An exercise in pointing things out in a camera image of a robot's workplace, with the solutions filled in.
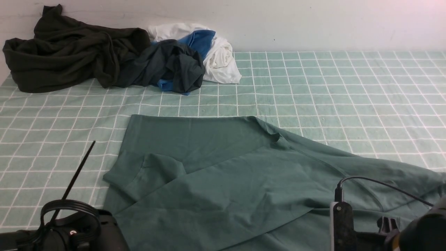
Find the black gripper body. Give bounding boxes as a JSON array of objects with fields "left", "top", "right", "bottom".
[{"left": 35, "top": 210, "right": 130, "bottom": 251}]

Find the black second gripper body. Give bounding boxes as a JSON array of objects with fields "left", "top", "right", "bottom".
[{"left": 356, "top": 216, "right": 401, "bottom": 251}]

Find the green long-sleeve top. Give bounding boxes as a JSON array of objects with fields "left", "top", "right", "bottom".
[{"left": 103, "top": 115, "right": 445, "bottom": 251}]

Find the black second robot arm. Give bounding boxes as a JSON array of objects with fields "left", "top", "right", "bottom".
[{"left": 356, "top": 196, "right": 446, "bottom": 251}]

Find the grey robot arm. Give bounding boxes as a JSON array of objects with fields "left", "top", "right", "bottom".
[{"left": 0, "top": 210, "right": 130, "bottom": 251}]

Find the green checkered tablecloth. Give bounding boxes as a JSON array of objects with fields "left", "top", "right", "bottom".
[{"left": 0, "top": 51, "right": 445, "bottom": 232}]

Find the dark olive crumpled garment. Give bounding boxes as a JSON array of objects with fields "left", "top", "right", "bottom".
[{"left": 2, "top": 5, "right": 151, "bottom": 93}]

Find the dark grey crumpled garment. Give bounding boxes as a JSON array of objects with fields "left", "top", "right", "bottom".
[{"left": 113, "top": 39, "right": 205, "bottom": 94}]

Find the white crumpled garment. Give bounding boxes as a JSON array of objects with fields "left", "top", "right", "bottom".
[{"left": 147, "top": 23, "right": 242, "bottom": 84}]

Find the blue crumpled garment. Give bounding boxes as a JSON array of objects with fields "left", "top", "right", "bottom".
[{"left": 157, "top": 30, "right": 215, "bottom": 95}]

